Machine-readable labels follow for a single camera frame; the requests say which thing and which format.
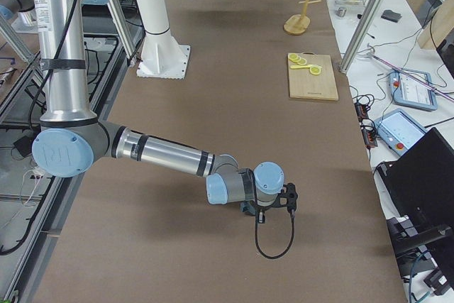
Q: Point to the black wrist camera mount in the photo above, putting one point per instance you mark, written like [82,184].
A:
[286,198]

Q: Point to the black square pad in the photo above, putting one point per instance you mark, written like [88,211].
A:
[390,15]

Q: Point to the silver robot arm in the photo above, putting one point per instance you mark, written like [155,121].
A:
[72,138]

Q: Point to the yellow plastic knife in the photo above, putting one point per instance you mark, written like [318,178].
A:
[294,67]

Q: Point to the small metal cup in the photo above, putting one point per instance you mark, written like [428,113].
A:
[341,12]

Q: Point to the wooden cup storage rack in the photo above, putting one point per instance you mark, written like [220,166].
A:
[297,24]

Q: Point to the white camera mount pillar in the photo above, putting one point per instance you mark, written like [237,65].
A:
[161,56]

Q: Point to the reach grabber tool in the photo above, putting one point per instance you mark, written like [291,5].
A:
[370,52]

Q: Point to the wooden cutting board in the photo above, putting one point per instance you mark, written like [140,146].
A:
[304,85]

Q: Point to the blue teach pendant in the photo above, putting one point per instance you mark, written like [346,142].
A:
[399,130]
[407,92]

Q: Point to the aluminium frame post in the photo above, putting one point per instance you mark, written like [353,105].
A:
[359,35]

